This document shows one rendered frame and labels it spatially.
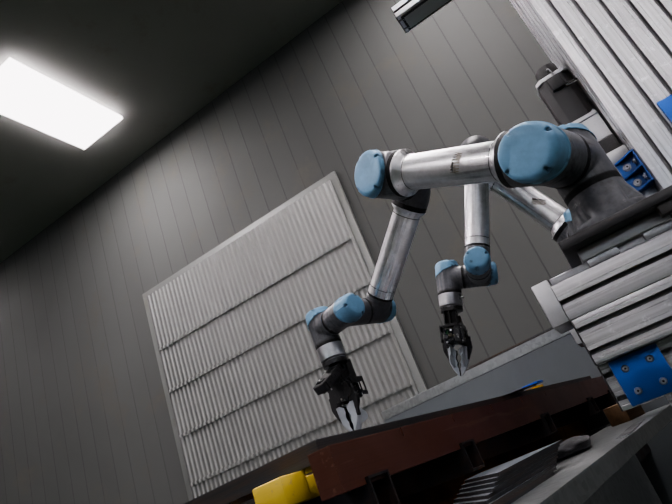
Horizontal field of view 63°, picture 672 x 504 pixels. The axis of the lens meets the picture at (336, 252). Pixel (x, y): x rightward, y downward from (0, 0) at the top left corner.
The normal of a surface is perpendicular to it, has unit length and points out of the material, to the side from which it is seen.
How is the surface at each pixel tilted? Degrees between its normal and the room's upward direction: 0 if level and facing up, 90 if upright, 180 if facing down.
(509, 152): 94
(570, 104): 90
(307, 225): 90
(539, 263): 90
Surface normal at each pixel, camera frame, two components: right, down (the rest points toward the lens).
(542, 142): -0.66, 0.00
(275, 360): -0.47, -0.21
